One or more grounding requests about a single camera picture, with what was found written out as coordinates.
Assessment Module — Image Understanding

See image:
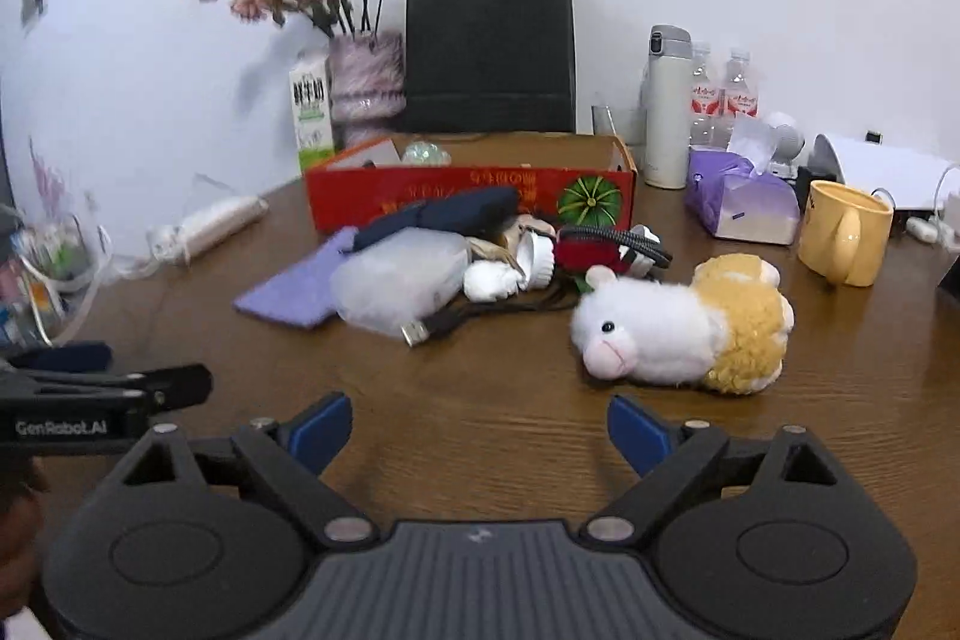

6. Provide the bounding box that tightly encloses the iridescent ball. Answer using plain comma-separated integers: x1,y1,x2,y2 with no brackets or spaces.
400,140,452,167

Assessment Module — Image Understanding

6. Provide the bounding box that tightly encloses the navy blue pouch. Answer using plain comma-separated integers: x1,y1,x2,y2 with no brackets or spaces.
353,185,521,252

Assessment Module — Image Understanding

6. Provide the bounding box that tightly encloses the white yellow plush sheep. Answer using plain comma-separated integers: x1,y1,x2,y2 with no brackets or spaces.
571,253,796,396

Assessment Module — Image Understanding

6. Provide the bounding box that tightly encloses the plastic water bottle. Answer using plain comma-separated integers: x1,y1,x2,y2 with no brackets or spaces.
722,47,758,119
690,42,721,146

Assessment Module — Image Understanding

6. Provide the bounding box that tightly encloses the purple knitted cloth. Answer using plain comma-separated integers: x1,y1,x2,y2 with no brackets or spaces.
233,226,358,330

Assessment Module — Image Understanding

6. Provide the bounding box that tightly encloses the white frilly round item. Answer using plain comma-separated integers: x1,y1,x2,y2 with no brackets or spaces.
462,232,555,304

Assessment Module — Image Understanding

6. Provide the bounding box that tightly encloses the right plastic water bottle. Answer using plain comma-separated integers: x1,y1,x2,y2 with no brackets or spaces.
722,47,758,119

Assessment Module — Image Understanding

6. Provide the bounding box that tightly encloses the white power strip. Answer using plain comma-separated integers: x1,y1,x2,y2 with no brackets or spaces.
148,197,268,265

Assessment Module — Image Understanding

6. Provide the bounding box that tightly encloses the red cardboard box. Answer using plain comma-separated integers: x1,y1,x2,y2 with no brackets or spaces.
302,131,638,232

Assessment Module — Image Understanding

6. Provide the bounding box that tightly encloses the white green milk carton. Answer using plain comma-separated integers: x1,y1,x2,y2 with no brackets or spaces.
288,50,335,170

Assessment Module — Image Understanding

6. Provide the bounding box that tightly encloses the translucent white plastic bag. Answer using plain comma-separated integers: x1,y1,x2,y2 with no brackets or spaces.
331,227,470,339

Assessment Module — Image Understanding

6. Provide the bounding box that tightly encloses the red knitted item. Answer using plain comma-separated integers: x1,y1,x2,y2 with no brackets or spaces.
553,224,672,278

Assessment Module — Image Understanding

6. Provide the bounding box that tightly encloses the black paper shopping bag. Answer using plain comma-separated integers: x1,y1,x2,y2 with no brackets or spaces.
397,0,576,135

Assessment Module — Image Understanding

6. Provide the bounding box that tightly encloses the small white round speaker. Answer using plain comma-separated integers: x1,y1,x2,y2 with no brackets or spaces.
763,110,805,181

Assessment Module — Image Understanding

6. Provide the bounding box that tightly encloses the white thermos bottle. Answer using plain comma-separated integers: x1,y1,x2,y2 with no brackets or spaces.
643,25,693,190

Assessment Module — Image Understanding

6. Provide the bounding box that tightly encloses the purple marbled vase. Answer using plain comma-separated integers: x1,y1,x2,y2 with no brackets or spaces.
327,31,407,149

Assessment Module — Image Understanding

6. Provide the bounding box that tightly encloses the white projector device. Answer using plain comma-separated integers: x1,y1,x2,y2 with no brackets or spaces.
809,133,958,211

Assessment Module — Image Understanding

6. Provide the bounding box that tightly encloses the black usb cable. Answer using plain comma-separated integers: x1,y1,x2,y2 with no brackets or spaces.
398,286,580,351

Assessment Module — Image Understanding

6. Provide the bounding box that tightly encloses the purple tissue pack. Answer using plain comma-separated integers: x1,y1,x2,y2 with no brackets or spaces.
685,117,800,247

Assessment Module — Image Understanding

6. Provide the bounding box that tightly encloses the yellow ceramic mug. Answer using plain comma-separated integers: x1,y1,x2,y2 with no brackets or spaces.
797,181,893,287

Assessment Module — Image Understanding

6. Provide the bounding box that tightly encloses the left plastic water bottle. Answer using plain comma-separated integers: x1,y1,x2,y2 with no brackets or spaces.
690,42,721,146

